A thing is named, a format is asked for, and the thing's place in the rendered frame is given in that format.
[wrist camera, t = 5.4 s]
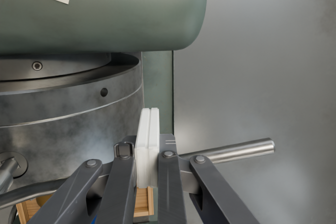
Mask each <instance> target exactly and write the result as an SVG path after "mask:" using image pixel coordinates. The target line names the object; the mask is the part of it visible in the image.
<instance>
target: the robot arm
mask: <svg viewBox="0 0 336 224"><path fill-rule="evenodd" d="M113 150H114V160H113V161H111V162H108V163H104V164H103V163H102V161H101V160H100V159H89V160H86V161H84V162H83V163H82V164H81V165H80V166H79V167H78V168H77V169H76V170H75V171H74V172H73V174H72V175H71V176H70V177H69V178H68V179H67V180H66V181H65V182H64V183H63V184H62V185H61V186H60V187H59V189H58V190H57V191H56V192H55V193H54V194H53V195H52V196H51V197H50V198H49V199H48V200H47V201H46V202H45V204H44V205H43V206H42V207H41V208H40V209H39V210H38V211H37V212H36V213H35V214H34V215H33V216H32V217H31V218H30V220H29V221H28V222H27V223H26V224H91V223H92V221H93V220H94V218H95V216H96V215H97V216H96V219H95V222H94V224H133V220H134V212H135V203H136V195H137V187H138V188H139V189H142V188H147V187H150V188H158V210H157V224H188V223H187V215H186V208H185V200H184V192H187V193H189V197H190V199H191V201H192V203H193V205H194V206H195V208H196V210H197V212H198V214H199V216H200V218H201V220H202V222H203V224H261V223H260V221H259V220H258V219H257V218H256V216H255V215H254V214H253V213H252V211H251V210H250V209H249V208H248V206H247V205H246V204H245V203H244V201H243V200H242V199H241V198H240V196H239V195H238V194H237V193H236V191H235V190H234V189H233V187H232V186H231V185H230V184H229V182H228V181H227V180H226V179H225V177H224V176H223V175H222V174H221V172H220V171H219V170H218V169H217V167H216V166H215V165H214V164H213V162H212V161H211V160H210V159H209V158H208V157H207V156H204V155H194V156H192V157H191V158H190V159H189V160H186V159H183V158H180V157H179V155H178V153H177V146H176V139H175V136H174V135H173V134H172V133H171V134H160V124H159V109H158V108H157V107H156V108H151V109H149V108H143V109H142V110H141V115H140V120H139V126H138V132H137V135H126V136H125V137H124V138H123V139H122V141H121V142H118V143H116V144H115V145H114V146H113Z"/></svg>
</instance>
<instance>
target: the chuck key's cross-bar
mask: <svg viewBox="0 0 336 224"><path fill-rule="evenodd" d="M275 151H276V148H275V144H274V141H273V140H272V139H271V138H269V137H267V138H262V139H257V140H252V141H246V142H241V143H236V144H231V145H226V146H220V147H215V148H210V149H205V150H200V151H195V152H189V153H184V154H179V155H178V156H179V157H180V158H182V159H185V160H190V158H191V157H192V156H195V155H203V156H206V157H208V158H209V159H210V160H211V161H212V163H213V164H214V165H216V164H221V163H226V162H232V161H237V160H243V159H248V158H254V157H259V156H264V155H270V154H274V152H275ZM69 177H70V176H65V177H60V178H55V179H50V180H44V181H40V182H35V183H32V184H28V185H25V186H22V187H20V188H17V189H14V190H11V191H8V192H5V193H2V194H0V210H2V209H5V208H8V207H10V206H13V205H16V204H19V203H22V202H25V201H28V200H31V199H34V198H37V197H42V196H47V195H52V194H54V193H55V192H56V191H57V190H58V189H59V187H60V186H61V185H62V184H63V183H64V182H65V181H66V180H67V179H68V178H69Z"/></svg>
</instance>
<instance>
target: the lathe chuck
mask: <svg viewBox="0 0 336 224"><path fill-rule="evenodd" d="M142 109H143V90H142V83H141V85H140V87H139V88H138V89H137V90H136V91H135V92H133V93H132V94H130V95H128V96H127V97H125V98H123V99H120V100H118V101H116V102H113V103H111V104H108V105H105V106H102V107H99V108H96V109H92V110H89V111H85V112H81V113H77V114H73V115H69V116H64V117H59V118H54V119H48V120H43V121H36V122H30V123H22V124H14V125H4V126H0V153H1V152H6V151H13V152H17V153H20V154H22V155H23V156H24V157H25V158H26V159H27V161H28V168H27V170H26V172H25V173H24V174H22V175H20V176H18V177H13V183H12V185H11V186H10V188H9V189H8V191H7V192H9V191H12V190H15V189H18V188H21V187H23V186H26V185H30V184H33V183H37V182H41V181H46V180H52V179H57V178H62V177H67V176H71V175H72V174H73V173H74V171H75V170H76V169H77V168H78V167H79V166H80V165H81V164H82V163H83V162H85V161H87V160H90V159H98V160H101V161H102V164H106V163H110V162H112V161H113V160H114V158H115V156H114V145H115V144H116V143H118V142H122V140H123V138H124V137H125V136H137V134H138V128H139V123H140V117H141V111H142Z"/></svg>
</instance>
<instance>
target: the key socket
mask: <svg viewBox="0 0 336 224"><path fill-rule="evenodd" d="M13 157H14V158H15V159H16V161H17V162H18V164H19V166H20V168H17V169H16V170H15V172H14V173H13V175H12V177H13V178H15V177H19V176H21V175H22V174H24V173H25V172H26V170H27V169H28V167H29V164H28V161H27V159H26V158H25V157H24V156H23V155H22V154H20V153H18V152H15V151H4V152H1V153H0V167H1V165H2V161H4V160H7V159H10V158H13Z"/></svg>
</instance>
